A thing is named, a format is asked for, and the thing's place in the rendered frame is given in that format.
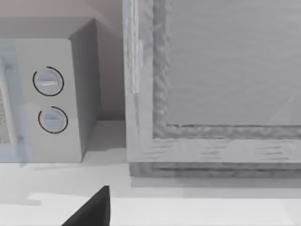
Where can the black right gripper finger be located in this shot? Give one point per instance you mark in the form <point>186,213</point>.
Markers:
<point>98,209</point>

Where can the pale round microwave knob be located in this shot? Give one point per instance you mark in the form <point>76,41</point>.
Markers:
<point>48,81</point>
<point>53,119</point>

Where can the pale microwave oven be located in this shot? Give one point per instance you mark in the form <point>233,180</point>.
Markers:
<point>77,94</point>

